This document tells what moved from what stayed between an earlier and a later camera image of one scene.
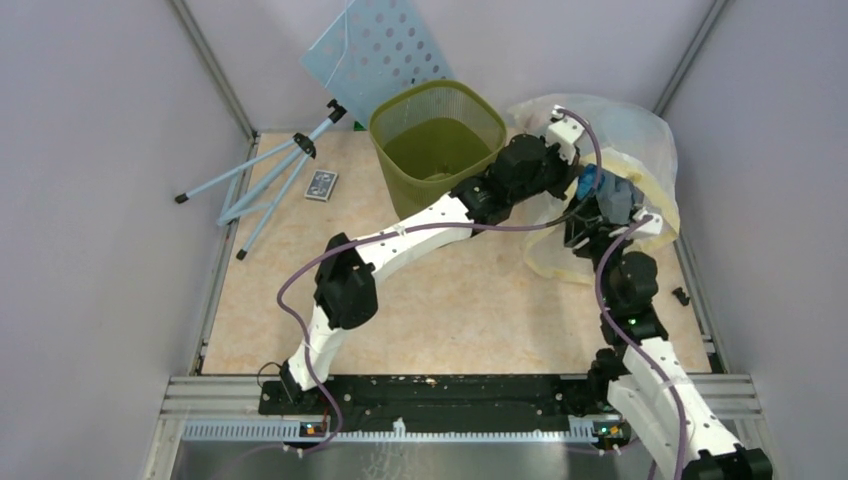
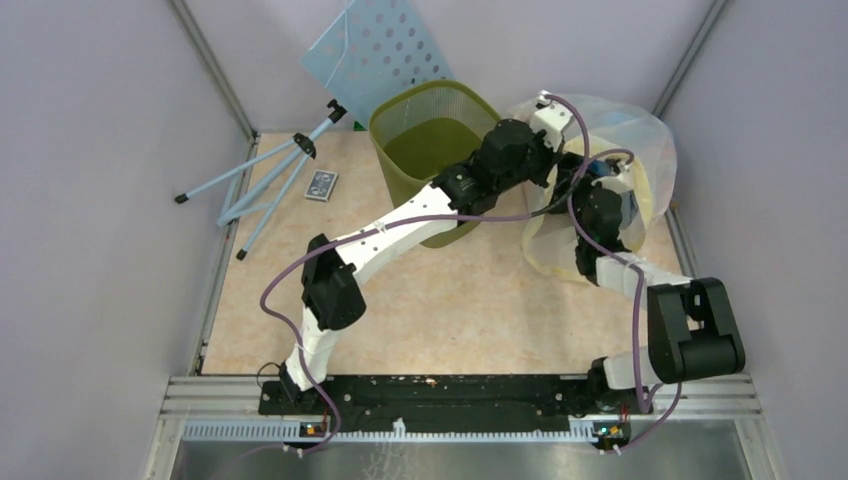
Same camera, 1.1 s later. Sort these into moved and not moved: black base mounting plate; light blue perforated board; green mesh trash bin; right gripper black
Moved: right gripper black
Not moved: light blue perforated board; green mesh trash bin; black base mounting plate
